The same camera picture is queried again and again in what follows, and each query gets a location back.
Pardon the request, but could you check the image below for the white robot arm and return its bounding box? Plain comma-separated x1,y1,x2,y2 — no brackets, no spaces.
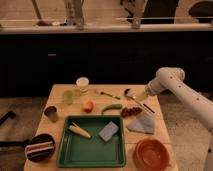
136,67,213,134

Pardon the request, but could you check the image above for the bunch of dark grapes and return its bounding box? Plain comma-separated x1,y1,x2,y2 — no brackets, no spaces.
121,107,142,118

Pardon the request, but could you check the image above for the blue-grey cloth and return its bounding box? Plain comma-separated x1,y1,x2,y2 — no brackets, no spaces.
127,114,155,134

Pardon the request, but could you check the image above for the green chili pepper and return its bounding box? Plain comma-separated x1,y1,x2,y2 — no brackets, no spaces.
101,104,122,114

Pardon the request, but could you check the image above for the blue sponge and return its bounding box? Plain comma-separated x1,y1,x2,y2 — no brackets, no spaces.
98,121,119,142

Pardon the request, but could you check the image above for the orange fruit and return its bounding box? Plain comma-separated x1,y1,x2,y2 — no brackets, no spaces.
83,101,94,113

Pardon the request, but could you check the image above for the orange bowl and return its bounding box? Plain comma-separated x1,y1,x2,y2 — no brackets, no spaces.
134,139,170,171

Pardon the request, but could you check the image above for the white cup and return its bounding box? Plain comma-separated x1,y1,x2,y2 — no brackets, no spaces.
76,77,89,93

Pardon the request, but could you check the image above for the green plastic tray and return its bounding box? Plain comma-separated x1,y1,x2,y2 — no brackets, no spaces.
57,115,126,168

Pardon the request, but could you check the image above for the green plastic cup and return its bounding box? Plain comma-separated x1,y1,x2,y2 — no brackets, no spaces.
63,90,73,105

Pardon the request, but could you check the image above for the corn cob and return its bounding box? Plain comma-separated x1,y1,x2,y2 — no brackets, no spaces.
69,123,91,139

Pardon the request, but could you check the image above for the metal cup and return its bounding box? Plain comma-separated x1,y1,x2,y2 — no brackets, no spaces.
44,106,58,122

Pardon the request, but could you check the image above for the striped dark round plate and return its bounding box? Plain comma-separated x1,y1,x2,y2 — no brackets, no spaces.
25,134,55,162

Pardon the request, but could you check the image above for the black object on floor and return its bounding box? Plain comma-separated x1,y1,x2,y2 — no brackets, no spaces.
0,111,16,126

